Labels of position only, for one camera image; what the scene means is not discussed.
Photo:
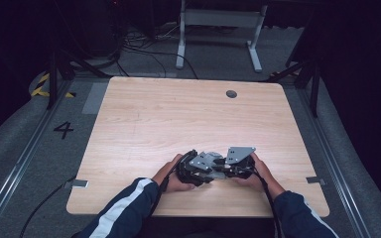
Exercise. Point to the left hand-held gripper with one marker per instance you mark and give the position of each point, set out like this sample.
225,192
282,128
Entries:
191,168

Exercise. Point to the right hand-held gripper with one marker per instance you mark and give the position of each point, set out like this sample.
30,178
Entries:
239,155

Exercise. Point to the person's left hand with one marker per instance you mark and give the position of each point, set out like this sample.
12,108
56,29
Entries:
170,178

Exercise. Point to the person's right hand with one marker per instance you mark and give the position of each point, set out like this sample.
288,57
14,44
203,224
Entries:
263,178

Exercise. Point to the grey round table grommet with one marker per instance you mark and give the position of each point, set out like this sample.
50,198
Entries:
231,94

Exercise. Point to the person's dark trousers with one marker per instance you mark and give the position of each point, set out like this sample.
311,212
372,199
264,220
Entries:
208,228

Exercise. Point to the grey tape piece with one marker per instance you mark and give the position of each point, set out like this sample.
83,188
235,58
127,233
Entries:
315,180
80,183

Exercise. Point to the black metal stand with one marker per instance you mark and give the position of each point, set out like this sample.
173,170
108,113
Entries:
52,89
315,92

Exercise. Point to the grey floor tape patch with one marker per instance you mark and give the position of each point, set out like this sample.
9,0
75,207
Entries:
94,99

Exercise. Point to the yellow black floor tape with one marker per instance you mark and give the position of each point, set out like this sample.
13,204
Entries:
39,90

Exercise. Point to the metal floor rail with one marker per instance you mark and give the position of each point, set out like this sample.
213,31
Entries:
346,195
21,162

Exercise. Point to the white metal stand frame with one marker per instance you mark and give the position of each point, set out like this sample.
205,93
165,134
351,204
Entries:
218,18

